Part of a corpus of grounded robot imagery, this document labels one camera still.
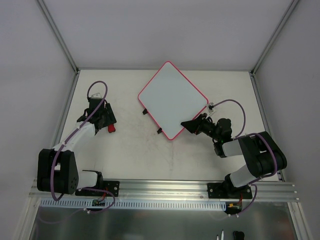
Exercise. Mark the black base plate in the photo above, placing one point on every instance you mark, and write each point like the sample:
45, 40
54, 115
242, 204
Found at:
218, 191
107, 185

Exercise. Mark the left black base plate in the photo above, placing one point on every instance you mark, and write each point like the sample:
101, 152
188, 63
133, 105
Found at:
107, 185

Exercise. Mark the aluminium mounting rail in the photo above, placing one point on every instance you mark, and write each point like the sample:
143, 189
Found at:
188, 190

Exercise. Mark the right aluminium frame post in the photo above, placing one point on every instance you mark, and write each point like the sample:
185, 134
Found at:
275, 34

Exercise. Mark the pink framed whiteboard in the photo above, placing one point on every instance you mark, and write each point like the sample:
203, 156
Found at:
171, 98

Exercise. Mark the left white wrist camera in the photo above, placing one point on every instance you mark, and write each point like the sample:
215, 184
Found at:
96, 96

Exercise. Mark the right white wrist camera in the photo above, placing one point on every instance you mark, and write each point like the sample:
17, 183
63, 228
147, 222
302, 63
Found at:
210, 108

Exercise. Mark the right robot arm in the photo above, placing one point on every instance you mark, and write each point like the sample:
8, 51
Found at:
262, 156

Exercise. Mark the slotted cable duct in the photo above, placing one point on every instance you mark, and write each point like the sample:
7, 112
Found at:
133, 204

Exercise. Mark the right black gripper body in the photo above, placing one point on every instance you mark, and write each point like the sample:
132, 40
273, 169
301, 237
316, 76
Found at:
200, 124

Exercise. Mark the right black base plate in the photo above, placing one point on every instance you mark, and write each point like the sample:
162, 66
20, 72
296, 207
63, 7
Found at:
218, 191

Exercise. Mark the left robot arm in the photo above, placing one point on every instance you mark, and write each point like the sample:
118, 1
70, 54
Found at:
57, 169

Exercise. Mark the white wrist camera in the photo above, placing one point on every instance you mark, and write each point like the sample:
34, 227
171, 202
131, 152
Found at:
96, 96
210, 108

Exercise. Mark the left aluminium frame post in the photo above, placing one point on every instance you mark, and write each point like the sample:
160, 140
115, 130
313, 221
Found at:
57, 34

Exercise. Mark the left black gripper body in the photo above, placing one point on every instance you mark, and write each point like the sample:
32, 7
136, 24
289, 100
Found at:
108, 116

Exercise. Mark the red whiteboard eraser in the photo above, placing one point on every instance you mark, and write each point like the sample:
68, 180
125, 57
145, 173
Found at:
111, 128

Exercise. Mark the aluminium frame post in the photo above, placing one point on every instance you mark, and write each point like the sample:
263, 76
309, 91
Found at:
57, 34
275, 34

